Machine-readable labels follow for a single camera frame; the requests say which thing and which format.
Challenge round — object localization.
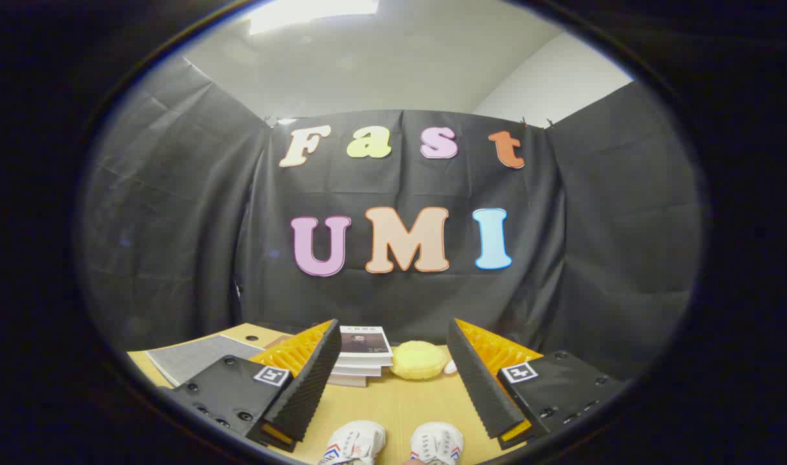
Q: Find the yellow round plush toy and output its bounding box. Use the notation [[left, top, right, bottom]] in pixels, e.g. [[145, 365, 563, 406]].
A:
[[391, 340, 448, 380]]

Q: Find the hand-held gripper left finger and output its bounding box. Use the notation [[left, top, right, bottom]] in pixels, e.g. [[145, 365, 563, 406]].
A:
[[164, 318, 343, 453]]

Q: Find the white book with portrait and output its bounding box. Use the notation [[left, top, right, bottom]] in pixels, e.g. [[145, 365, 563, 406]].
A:
[[338, 325, 394, 360]]

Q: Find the grey fabric storage box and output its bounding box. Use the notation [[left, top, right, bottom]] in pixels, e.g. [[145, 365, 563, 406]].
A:
[[145, 334, 266, 388]]

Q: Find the black backdrop cloth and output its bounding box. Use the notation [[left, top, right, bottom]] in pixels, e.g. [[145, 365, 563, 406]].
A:
[[77, 57, 702, 383]]

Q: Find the white sneaker shoe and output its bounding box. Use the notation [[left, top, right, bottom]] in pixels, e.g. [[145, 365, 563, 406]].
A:
[[318, 420, 387, 465], [409, 422, 465, 465]]

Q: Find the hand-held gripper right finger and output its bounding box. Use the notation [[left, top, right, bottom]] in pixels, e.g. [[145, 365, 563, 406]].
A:
[[447, 318, 628, 451]]

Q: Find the plain white book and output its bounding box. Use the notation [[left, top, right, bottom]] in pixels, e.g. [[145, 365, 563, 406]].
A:
[[332, 356, 393, 378]]

